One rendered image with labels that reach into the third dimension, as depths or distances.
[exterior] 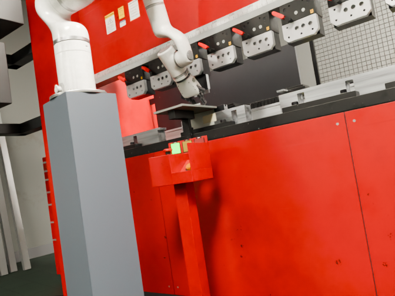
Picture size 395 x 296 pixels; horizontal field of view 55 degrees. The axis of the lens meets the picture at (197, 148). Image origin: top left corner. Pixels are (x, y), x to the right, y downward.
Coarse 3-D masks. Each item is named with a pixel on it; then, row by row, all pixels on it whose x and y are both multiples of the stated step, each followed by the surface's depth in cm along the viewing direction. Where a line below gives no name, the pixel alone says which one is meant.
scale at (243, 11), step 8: (264, 0) 167; (272, 0) 165; (248, 8) 172; (256, 8) 169; (224, 16) 180; (232, 16) 177; (208, 24) 186; (216, 24) 183; (192, 32) 192; (200, 32) 189; (152, 48) 209; (160, 48) 205; (136, 56) 217; (144, 56) 213; (120, 64) 225; (128, 64) 221; (104, 72) 235
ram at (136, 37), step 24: (96, 0) 236; (120, 0) 223; (168, 0) 201; (192, 0) 191; (216, 0) 182; (240, 0) 174; (288, 0) 160; (96, 24) 237; (144, 24) 212; (192, 24) 192; (96, 48) 238; (120, 48) 225; (144, 48) 213; (96, 72) 239; (120, 72) 226
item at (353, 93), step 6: (354, 90) 141; (330, 96) 147; (336, 96) 145; (342, 96) 144; (348, 96) 143; (306, 102) 153; (312, 102) 151; (318, 102) 150; (324, 102) 148; (282, 108) 159; (288, 108) 158; (294, 108) 156; (300, 108) 154
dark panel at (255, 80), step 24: (288, 48) 218; (216, 72) 249; (240, 72) 238; (264, 72) 228; (288, 72) 219; (168, 96) 276; (192, 96) 262; (216, 96) 250; (240, 96) 239; (264, 96) 229; (168, 120) 277
